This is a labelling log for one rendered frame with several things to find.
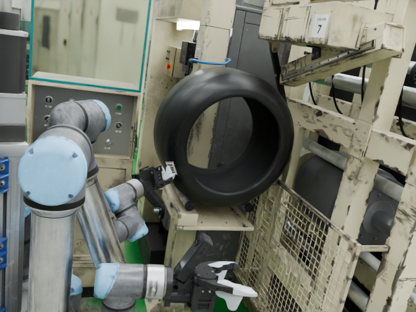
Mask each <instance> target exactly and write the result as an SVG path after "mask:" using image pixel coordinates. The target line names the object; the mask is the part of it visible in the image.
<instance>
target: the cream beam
mask: <svg viewBox="0 0 416 312"><path fill-rule="evenodd" d="M316 14H330V15H329V20H328V23H327V28H326V33H325V36H324V38H316V37H311V33H312V29H313V24H314V20H315V16H316ZM393 18H394V14H390V13H387V12H382V11H377V10H374V9H369V8H365V7H360V6H355V5H352V4H347V3H344V2H339V1H334V2H321V3H312V4H298V5H291V6H276V7H264V8H263V12H262V18H261V24H260V28H259V33H258V39H262V40H270V41H277V42H281V43H285V44H289V45H296V46H304V47H306V45H312V46H317V47H320V48H321V49H322V48H330V49H337V50H348V51H357V50H358V49H359V46H360V43H361V40H362V36H363V32H364V30H365V29H368V28H370V27H372V26H375V25H377V24H380V23H381V22H384V21H387V22H392V20H393Z"/></svg>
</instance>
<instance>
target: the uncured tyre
mask: <svg viewBox="0 0 416 312"><path fill-rule="evenodd" d="M232 97H242V98H243V99H244V100H245V102H246V103H247V105H248V107H249V110H250V112H251V117H252V130H251V135H250V138H249V141H248V143H247V145H246V147H245V148H244V150H243V151H242V153H241V154H239V156H237V158H235V159H234V160H232V161H231V162H230V163H228V164H226V165H223V166H221V167H217V168H200V167H196V166H194V165H192V164H190V163H188V159H187V152H186V149H187V142H188V137H189V133H190V131H191V129H192V127H193V125H194V123H195V122H196V120H197V119H198V117H200V115H201V114H202V113H203V112H204V111H205V110H206V109H208V107H210V106H212V105H213V104H215V103H217V102H219V101H221V100H224V99H227V98H232ZM293 140H294V127H293V119H292V115H291V112H290V110H289V108H288V105H287V103H286V102H285V100H284V99H283V97H282V96H281V94H280V93H279V92H278V91H277V89H276V88H275V87H274V86H272V85H271V84H270V83H268V81H266V80H264V79H263V78H261V77H259V76H256V75H254V74H251V73H248V72H245V71H241V70H238V69H234V68H230V67H209V68H205V69H201V70H199V71H196V72H194V73H192V74H190V75H188V76H186V77H185V78H183V79H181V80H180V81H179V82H178V83H177V84H176V85H175V86H174V87H173V88H172V89H171V90H170V91H169V92H168V93H167V95H166V96H165V98H164V99H163V101H162V103H161V105H160V107H159V109H158V112H157V115H156V118H155V123H154V146H155V150H156V153H157V156H158V159H159V160H160V163H161V164H162V167H163V168H164V170H165V171H166V167H167V165H166V163H165V162H173V163H174V166H175V169H176V172H177V175H175V177H174V179H173V181H172V183H173V184H174V186H175V187H176V188H177V189H178V190H179V191H180V192H182V193H183V194H184V195H185V196H187V197H189V198H190V199H192V200H194V201H196V202H199V203H201V204H204V205H207V206H213V207H231V206H237V205H240V204H244V203H246V202H248V201H251V200H253V199H255V198H256V197H258V196H260V195H261V194H262V193H264V192H265V191H267V190H268V189H269V188H270V187H271V186H272V185H273V184H274V183H275V182H276V181H277V179H278V178H279V176H280V175H281V174H282V172H283V171H284V169H285V167H286V165H287V163H288V161H289V158H290V155H291V153H292V148H293Z"/></svg>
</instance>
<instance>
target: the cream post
mask: <svg viewBox="0 0 416 312"><path fill-rule="evenodd" d="M235 2H236V0H203V2H202V9H201V17H200V22H199V30H198V35H197V43H196V48H200V49H201V51H200V56H199V60H200V61H205V62H211V63H225V61H226V57H227V50H228V42H229V38H230V32H231V27H232V20H233V13H234V9H235ZM195 56H196V51H195V55H194V57H195ZM209 67H225V65H210V64H201V63H199V64H196V63H194V64H193V71H192V73H194V72H196V71H199V70H201V69H205V68H209ZM218 104H219V102H217V103H215V104H213V105H212V106H210V107H208V109H206V110H205V111H204V112H203V113H202V114H201V115H200V117H198V119H197V120H196V122H195V123H194V125H193V127H192V129H191V131H190V133H189V137H188V142H187V149H186V152H187V159H188V163H190V164H192V165H194V166H196V167H200V168H207V166H208V162H209V155H210V148H211V144H212V137H213V133H214V126H215V119H216V115H217V108H218ZM196 232H197V230H176V228H175V226H174V223H173V221H172V219H171V218H170V226H169V231H168V239H167V247H166V251H165V260H164V266H171V267H172V270H173V274H175V272H174V268H175V266H176V265H177V264H178V263H179V261H180V260H181V258H182V257H183V256H184V255H185V253H186V252H187V250H188V249H189V248H190V247H191V245H192V244H193V243H194V241H195V239H196ZM158 301H160V312H172V311H173V309H175V312H183V308H184V303H170V307H169V306H164V301H163V298H162V299H158Z"/></svg>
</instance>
